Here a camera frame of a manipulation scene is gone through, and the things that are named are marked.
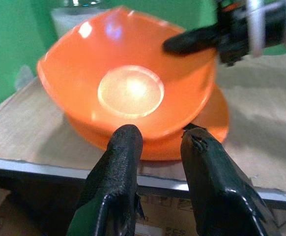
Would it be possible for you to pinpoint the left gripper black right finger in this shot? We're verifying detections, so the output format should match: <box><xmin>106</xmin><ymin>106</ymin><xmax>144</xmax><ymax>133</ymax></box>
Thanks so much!
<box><xmin>180</xmin><ymin>123</ymin><xmax>281</xmax><ymax>236</ymax></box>

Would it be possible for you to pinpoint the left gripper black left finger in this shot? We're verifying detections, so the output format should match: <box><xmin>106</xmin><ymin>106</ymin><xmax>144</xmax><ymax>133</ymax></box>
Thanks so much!
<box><xmin>66</xmin><ymin>124</ymin><xmax>144</xmax><ymax>236</ymax></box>

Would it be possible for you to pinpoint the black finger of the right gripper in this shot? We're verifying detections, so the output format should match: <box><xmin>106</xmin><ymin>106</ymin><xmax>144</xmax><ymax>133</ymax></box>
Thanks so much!
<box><xmin>163</xmin><ymin>23</ymin><xmax>222</xmax><ymax>55</ymax></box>

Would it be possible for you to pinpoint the orange square plastic bowl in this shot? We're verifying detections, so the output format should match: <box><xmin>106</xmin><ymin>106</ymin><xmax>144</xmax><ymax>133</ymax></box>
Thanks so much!
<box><xmin>36</xmin><ymin>6</ymin><xmax>217</xmax><ymax>145</ymax></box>

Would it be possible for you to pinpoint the orange plastic plate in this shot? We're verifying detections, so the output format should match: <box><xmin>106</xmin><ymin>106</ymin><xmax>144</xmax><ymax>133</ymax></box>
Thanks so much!
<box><xmin>65</xmin><ymin>85</ymin><xmax>230</xmax><ymax>162</ymax></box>

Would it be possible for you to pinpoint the printed cardboard box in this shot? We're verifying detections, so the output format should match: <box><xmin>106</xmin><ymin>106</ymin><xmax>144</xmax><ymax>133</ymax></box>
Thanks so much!
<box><xmin>135</xmin><ymin>193</ymin><xmax>286</xmax><ymax>236</ymax></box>

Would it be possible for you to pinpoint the white cylinder container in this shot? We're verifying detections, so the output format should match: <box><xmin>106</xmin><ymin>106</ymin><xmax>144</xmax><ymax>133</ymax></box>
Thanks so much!
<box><xmin>51</xmin><ymin>4</ymin><xmax>124</xmax><ymax>40</ymax></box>

